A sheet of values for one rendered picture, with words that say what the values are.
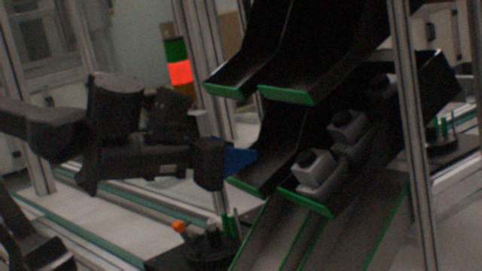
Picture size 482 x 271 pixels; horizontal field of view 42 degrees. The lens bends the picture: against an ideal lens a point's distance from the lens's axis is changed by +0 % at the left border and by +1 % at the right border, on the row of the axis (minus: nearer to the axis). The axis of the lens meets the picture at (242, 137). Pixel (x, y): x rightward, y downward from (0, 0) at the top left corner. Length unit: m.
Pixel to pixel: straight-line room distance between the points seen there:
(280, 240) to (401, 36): 0.44
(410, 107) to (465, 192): 0.82
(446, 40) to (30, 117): 6.25
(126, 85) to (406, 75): 0.37
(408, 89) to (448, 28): 6.05
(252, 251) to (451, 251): 0.51
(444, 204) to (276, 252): 0.61
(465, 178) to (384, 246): 0.77
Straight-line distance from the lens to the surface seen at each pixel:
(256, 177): 1.03
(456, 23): 6.98
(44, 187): 2.28
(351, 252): 1.00
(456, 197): 1.64
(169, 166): 0.78
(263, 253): 1.14
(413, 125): 0.87
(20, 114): 0.84
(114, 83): 0.73
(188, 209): 1.67
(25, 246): 0.95
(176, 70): 1.45
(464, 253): 1.46
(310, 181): 0.88
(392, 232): 0.93
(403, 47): 0.85
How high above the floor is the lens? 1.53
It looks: 15 degrees down
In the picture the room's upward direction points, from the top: 11 degrees counter-clockwise
